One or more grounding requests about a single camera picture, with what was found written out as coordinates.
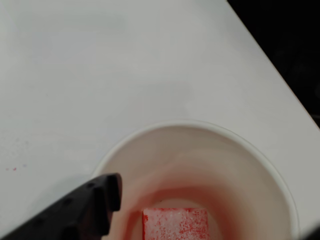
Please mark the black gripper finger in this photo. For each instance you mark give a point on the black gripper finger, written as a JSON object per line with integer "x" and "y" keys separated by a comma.
{"x": 75, "y": 215}
{"x": 313, "y": 235}

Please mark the red white foam cube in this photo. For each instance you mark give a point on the red white foam cube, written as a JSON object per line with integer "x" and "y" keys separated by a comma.
{"x": 175, "y": 225}

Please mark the beige paper cup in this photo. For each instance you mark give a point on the beige paper cup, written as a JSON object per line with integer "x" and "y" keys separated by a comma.
{"x": 225, "y": 162}

